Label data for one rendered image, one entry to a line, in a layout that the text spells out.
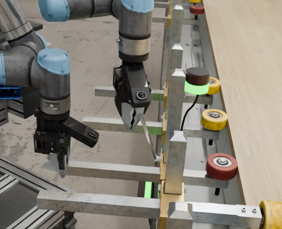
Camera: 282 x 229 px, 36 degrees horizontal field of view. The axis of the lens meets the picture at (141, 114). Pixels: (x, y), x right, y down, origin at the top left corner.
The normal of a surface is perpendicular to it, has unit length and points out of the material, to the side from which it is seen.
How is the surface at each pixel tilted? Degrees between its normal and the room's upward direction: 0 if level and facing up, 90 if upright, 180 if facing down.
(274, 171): 0
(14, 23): 81
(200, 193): 0
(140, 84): 34
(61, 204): 90
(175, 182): 90
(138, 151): 0
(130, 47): 91
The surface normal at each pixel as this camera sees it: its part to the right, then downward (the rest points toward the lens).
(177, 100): -0.07, 0.48
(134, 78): 0.19, -0.45
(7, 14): 0.26, 0.36
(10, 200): 0.05, -0.87
